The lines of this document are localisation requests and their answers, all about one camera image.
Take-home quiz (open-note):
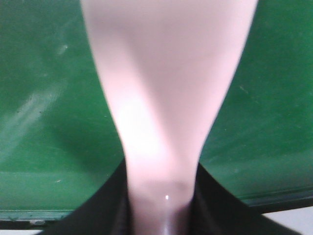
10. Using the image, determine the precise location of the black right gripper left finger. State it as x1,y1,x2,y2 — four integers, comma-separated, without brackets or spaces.
41,160,132,235

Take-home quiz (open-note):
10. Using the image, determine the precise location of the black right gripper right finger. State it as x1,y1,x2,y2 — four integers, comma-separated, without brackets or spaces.
188,164,300,235

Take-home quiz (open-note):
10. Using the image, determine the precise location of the pink hand brush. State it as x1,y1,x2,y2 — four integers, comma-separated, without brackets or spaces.
81,0,257,235

